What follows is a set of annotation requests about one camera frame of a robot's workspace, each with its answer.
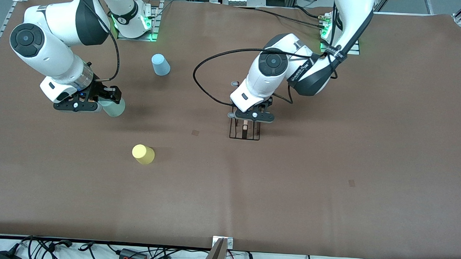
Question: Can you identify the black cable to arm base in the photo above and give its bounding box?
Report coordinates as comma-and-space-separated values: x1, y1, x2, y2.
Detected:
233, 4, 329, 31

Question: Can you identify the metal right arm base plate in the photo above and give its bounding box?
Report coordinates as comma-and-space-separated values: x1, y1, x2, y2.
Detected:
117, 0, 159, 42

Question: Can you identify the black orange connector box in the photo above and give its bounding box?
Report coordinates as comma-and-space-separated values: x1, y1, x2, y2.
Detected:
118, 248, 149, 259

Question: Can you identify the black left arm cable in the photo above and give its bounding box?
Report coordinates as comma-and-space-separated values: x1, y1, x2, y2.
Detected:
192, 46, 339, 111

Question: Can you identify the yellow plastic cup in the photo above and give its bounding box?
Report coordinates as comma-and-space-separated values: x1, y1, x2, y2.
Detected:
131, 144, 156, 166

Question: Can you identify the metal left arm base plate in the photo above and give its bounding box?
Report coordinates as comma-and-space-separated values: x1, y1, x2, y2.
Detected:
320, 14, 362, 55

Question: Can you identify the mint green plastic cup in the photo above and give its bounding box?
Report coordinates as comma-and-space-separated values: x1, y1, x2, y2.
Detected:
100, 97, 126, 118

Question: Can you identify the black wire cup holder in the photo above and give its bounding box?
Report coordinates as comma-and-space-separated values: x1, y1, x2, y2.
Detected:
228, 81, 264, 141

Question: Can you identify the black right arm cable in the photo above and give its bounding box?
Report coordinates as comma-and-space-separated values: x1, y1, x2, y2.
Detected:
66, 0, 123, 83

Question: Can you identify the light blue plastic cup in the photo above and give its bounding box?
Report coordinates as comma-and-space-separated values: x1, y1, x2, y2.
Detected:
151, 53, 171, 77

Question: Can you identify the aluminium profile with bracket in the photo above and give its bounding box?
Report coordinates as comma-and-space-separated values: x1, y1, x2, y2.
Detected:
202, 236, 234, 259

